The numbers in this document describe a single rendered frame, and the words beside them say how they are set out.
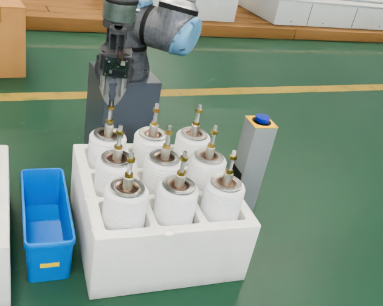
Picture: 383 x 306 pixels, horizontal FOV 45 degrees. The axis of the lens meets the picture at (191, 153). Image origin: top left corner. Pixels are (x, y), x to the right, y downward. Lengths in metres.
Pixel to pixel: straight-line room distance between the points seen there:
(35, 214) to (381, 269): 0.97
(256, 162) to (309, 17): 2.46
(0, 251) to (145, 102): 0.68
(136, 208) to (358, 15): 3.22
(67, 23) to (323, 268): 2.01
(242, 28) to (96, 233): 2.45
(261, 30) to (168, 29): 2.07
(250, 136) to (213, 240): 0.33
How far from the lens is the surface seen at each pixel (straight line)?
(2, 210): 1.07
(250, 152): 1.29
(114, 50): 1.08
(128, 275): 1.09
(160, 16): 1.35
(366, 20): 4.08
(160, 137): 1.23
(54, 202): 1.37
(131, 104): 1.44
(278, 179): 1.67
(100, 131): 1.22
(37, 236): 1.27
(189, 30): 1.32
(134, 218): 1.02
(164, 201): 1.03
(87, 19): 2.83
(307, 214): 1.54
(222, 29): 3.19
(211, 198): 1.08
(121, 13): 1.05
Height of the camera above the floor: 0.84
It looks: 29 degrees down
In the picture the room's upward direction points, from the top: 11 degrees clockwise
